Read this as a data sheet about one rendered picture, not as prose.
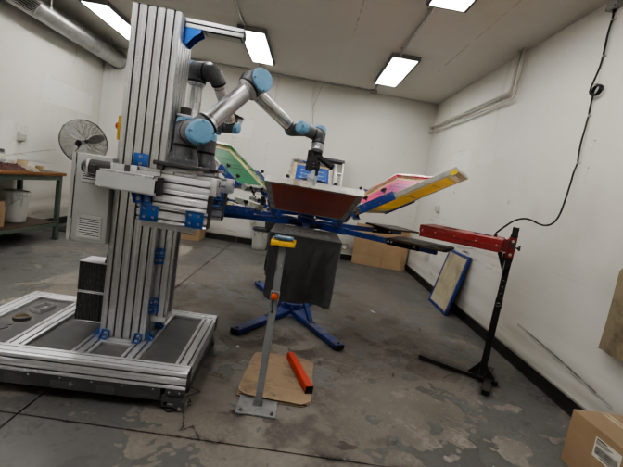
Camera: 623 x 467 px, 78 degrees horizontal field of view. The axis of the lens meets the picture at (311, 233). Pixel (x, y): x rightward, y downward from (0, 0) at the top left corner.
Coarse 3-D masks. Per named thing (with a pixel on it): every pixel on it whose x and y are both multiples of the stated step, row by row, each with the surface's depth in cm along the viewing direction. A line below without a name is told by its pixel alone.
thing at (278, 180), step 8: (272, 176) 220; (280, 176) 220; (288, 184) 221; (296, 184) 220; (304, 184) 220; (312, 184) 221; (320, 184) 221; (328, 184) 221; (272, 192) 245; (328, 192) 224; (336, 192) 221; (344, 192) 221; (352, 192) 222; (360, 192) 222; (272, 200) 269; (360, 200) 231; (352, 208) 256; (320, 216) 297; (344, 216) 283
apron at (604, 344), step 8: (616, 288) 238; (616, 296) 237; (616, 304) 235; (616, 312) 233; (608, 320) 240; (616, 320) 232; (608, 328) 238; (616, 328) 231; (608, 336) 236; (616, 336) 230; (600, 344) 243; (608, 344) 235; (616, 344) 229; (608, 352) 233; (616, 352) 228
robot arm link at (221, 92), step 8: (208, 64) 234; (208, 72) 234; (216, 72) 235; (208, 80) 237; (216, 80) 236; (224, 80) 240; (216, 88) 240; (224, 88) 243; (224, 120) 259; (232, 120) 259; (224, 128) 264; (232, 128) 262; (240, 128) 266
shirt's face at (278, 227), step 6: (276, 228) 248; (282, 228) 253; (300, 228) 270; (306, 228) 276; (294, 234) 232; (300, 234) 237; (330, 234) 262; (336, 234) 267; (330, 240) 234; (336, 240) 238
